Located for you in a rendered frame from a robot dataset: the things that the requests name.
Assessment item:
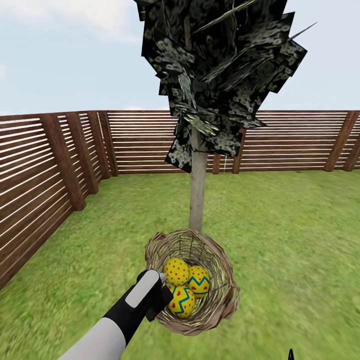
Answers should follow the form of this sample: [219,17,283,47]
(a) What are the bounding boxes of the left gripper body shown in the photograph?
[146,283,174,322]

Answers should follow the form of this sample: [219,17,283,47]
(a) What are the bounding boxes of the easter egg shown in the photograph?
[187,265,212,300]
[163,256,190,286]
[167,284,199,318]

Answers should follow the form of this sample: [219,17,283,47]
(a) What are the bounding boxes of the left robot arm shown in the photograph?
[57,269,174,360]

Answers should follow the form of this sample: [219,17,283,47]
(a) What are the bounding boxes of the wicker basket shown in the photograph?
[144,228,242,337]

